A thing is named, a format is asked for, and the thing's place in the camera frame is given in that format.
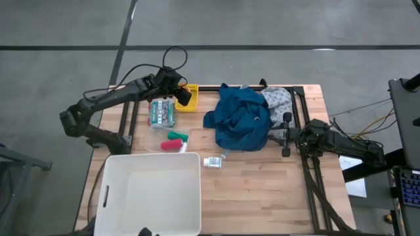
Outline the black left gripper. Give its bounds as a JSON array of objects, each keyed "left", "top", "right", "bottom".
[{"left": 156, "top": 67, "right": 193, "bottom": 107}]

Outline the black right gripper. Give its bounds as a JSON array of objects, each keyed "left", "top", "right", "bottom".
[{"left": 268, "top": 111, "right": 305, "bottom": 158}]

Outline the small yellow plastic basket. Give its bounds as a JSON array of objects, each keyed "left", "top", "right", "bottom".
[{"left": 175, "top": 83, "right": 200, "bottom": 113}]

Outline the grey patterned cloth gown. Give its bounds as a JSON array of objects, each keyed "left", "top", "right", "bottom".
[{"left": 261, "top": 86, "right": 295, "bottom": 139}]

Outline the green bandage roll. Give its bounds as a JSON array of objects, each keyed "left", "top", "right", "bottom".
[{"left": 167, "top": 130, "right": 190, "bottom": 142}]

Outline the blue cloth garment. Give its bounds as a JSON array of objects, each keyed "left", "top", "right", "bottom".
[{"left": 203, "top": 83, "right": 273, "bottom": 152}]

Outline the red bandage roll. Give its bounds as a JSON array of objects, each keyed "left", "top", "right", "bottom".
[{"left": 160, "top": 138, "right": 184, "bottom": 151}]

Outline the white labelled pill bottle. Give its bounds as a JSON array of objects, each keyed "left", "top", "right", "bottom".
[{"left": 203, "top": 157, "right": 223, "bottom": 169}]

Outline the white perforated plastic bin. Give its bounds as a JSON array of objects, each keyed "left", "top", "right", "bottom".
[{"left": 93, "top": 152, "right": 202, "bottom": 236}]

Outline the green first aid kit pouch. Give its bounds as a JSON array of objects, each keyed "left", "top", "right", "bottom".
[{"left": 147, "top": 100, "right": 177, "bottom": 128}]

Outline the clear plastic bag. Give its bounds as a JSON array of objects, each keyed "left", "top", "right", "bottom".
[{"left": 145, "top": 123, "right": 191, "bottom": 154}]

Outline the white paper sheet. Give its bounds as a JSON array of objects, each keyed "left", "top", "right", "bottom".
[{"left": 339, "top": 155, "right": 368, "bottom": 199}]

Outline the black desk support bar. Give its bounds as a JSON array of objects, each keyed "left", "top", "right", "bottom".
[{"left": 343, "top": 149, "right": 406, "bottom": 184}]

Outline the dark grey side desk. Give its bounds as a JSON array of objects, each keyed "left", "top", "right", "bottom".
[{"left": 388, "top": 73, "right": 420, "bottom": 171}]

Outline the keyboard with blue keys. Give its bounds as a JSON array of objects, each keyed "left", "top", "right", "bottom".
[{"left": 398, "top": 168, "right": 420, "bottom": 208}]

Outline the dark grey metal cart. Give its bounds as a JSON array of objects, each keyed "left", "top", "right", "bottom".
[{"left": 0, "top": 143, "right": 53, "bottom": 236}]

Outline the black aluminium table frame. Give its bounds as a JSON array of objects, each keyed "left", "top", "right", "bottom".
[{"left": 117, "top": 78, "right": 362, "bottom": 236}]

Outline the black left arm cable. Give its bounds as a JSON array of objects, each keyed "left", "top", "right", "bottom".
[{"left": 83, "top": 45, "right": 188, "bottom": 102}]

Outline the grey cable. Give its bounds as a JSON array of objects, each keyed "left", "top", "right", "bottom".
[{"left": 327, "top": 98, "right": 393, "bottom": 119}]

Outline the yellow cable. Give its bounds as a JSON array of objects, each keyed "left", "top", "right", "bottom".
[{"left": 354, "top": 109, "right": 396, "bottom": 140}]

